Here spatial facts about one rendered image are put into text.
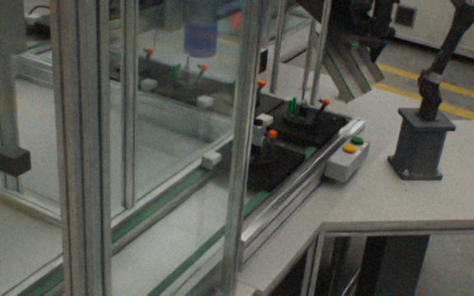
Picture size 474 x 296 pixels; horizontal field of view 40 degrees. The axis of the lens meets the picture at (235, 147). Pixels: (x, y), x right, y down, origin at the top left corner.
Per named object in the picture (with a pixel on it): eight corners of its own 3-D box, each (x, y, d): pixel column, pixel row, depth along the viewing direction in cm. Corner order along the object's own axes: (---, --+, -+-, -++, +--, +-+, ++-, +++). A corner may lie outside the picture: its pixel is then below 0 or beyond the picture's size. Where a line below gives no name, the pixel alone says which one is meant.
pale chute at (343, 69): (363, 94, 245) (372, 90, 241) (345, 104, 235) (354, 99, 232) (327, 30, 246) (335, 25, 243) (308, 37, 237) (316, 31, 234)
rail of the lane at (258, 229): (360, 145, 235) (366, 118, 230) (241, 272, 165) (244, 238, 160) (346, 141, 237) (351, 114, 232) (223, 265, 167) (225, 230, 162)
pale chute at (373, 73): (376, 83, 256) (384, 78, 253) (360, 91, 247) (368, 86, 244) (341, 22, 258) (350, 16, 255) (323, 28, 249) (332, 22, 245)
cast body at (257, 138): (268, 141, 195) (271, 121, 192) (262, 147, 192) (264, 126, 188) (243, 134, 198) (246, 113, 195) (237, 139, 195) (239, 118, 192)
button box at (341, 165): (367, 157, 219) (370, 141, 216) (344, 182, 202) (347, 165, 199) (347, 150, 221) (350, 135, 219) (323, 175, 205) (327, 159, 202)
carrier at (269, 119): (346, 123, 229) (351, 91, 223) (318, 149, 210) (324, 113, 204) (285, 105, 239) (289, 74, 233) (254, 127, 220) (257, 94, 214)
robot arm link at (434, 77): (478, 3, 197) (458, -4, 197) (481, 9, 191) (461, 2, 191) (430, 94, 213) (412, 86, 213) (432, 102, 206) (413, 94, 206)
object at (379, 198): (581, 224, 205) (584, 217, 204) (307, 229, 190) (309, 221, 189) (477, 127, 266) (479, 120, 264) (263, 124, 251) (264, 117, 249)
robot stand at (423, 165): (442, 180, 217) (457, 127, 208) (401, 180, 215) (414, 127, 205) (425, 159, 230) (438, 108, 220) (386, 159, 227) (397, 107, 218)
